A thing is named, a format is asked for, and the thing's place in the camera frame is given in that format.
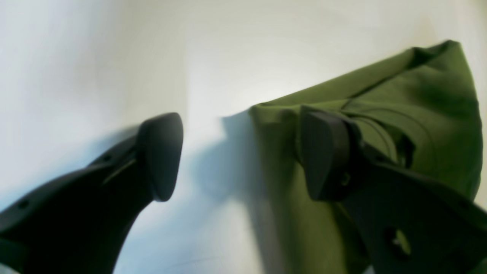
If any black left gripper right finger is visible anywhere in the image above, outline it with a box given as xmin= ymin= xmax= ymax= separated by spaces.
xmin=299 ymin=106 xmax=487 ymax=274

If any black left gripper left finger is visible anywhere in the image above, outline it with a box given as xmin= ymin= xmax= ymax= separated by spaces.
xmin=1 ymin=113 xmax=184 ymax=274

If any green T-shirt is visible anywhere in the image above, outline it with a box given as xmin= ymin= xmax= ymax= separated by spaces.
xmin=249 ymin=40 xmax=483 ymax=274

